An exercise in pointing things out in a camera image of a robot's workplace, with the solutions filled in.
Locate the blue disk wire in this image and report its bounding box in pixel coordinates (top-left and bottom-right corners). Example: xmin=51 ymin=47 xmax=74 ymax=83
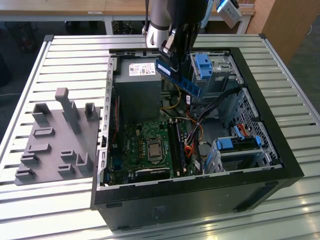
xmin=233 ymin=126 xmax=245 ymax=140

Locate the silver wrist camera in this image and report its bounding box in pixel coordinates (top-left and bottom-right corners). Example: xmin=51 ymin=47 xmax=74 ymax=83
xmin=216 ymin=0 xmax=243 ymax=29

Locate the orange wire by motherboard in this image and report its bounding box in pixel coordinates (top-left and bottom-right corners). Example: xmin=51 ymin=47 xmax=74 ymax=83
xmin=184 ymin=145 xmax=199 ymax=158

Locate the orange disk wire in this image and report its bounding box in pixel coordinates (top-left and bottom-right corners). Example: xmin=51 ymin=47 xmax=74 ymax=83
xmin=238 ymin=123 xmax=253 ymax=137

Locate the grey power supply unit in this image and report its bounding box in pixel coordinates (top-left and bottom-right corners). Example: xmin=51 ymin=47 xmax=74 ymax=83
xmin=113 ymin=57 xmax=163 ymax=123

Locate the green motherboard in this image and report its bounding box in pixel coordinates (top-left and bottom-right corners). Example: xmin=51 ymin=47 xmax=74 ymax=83
xmin=107 ymin=119 xmax=201 ymax=186

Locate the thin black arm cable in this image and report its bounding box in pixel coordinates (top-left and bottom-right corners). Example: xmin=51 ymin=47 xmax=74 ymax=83
xmin=143 ymin=0 xmax=152 ymax=33

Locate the pale blue hanging object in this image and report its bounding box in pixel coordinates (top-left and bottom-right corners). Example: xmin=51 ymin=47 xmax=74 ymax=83
xmin=199 ymin=0 xmax=214 ymax=27

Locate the blue RAM stick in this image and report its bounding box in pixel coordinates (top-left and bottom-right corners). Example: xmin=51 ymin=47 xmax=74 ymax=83
xmin=155 ymin=58 xmax=202 ymax=99

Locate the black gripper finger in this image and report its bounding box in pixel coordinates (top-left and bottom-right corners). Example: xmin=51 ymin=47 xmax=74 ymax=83
xmin=174 ymin=23 xmax=200 ymax=81
xmin=159 ymin=26 xmax=186 ymax=72

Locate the black cable bundle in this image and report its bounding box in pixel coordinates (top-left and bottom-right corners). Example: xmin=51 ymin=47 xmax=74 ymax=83
xmin=196 ymin=87 xmax=241 ymax=126

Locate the CPU socket with CPU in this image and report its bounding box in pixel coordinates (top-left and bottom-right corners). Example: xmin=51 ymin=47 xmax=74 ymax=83
xmin=146 ymin=136 xmax=165 ymax=165

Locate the wooden cabinet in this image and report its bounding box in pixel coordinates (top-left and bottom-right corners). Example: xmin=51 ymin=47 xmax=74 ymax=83
xmin=246 ymin=0 xmax=320 ymax=66

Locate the yellow wire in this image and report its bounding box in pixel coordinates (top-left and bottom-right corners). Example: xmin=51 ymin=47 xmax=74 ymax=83
xmin=159 ymin=82 xmax=182 ymax=111

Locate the black PC case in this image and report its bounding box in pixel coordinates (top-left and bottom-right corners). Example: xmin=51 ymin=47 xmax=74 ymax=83
xmin=89 ymin=46 xmax=305 ymax=232

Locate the blue drive bay latch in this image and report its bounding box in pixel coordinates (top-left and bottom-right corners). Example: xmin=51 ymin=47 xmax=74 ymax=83
xmin=196 ymin=53 xmax=213 ymax=80

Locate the metal disk bay cage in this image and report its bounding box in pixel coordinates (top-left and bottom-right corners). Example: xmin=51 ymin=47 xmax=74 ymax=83
xmin=203 ymin=136 xmax=275 ymax=175

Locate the round grey speaker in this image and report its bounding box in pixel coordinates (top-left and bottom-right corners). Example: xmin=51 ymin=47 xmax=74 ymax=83
xmin=198 ymin=141 xmax=213 ymax=157

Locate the black cable reel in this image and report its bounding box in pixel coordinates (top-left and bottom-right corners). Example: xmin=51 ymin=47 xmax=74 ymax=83
xmin=111 ymin=21 xmax=133 ymax=35

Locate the metal optical drive bay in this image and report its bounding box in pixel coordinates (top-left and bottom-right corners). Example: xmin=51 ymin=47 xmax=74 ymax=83
xmin=189 ymin=51 xmax=245 ymax=102

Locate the grey parts rack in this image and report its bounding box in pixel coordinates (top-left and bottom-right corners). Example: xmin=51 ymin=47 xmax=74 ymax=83
xmin=14 ymin=87 xmax=102 ymax=186

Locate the hard disk in blue carrier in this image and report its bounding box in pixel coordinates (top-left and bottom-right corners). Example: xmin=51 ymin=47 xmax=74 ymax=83
xmin=214 ymin=136 xmax=263 ymax=152

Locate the dark equipment under desk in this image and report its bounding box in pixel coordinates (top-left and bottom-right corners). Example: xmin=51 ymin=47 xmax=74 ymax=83
xmin=14 ymin=21 xmax=39 ymax=53

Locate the dark installed RAM stick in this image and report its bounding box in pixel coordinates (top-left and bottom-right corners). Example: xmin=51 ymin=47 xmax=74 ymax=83
xmin=175 ymin=119 xmax=188 ymax=174

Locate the wooden desk white frame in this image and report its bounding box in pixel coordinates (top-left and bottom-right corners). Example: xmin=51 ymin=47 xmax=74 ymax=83
xmin=0 ymin=0 xmax=256 ymax=35

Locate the red wire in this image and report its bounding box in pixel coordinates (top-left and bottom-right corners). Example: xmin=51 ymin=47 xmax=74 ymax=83
xmin=111 ymin=96 xmax=120 ymax=149

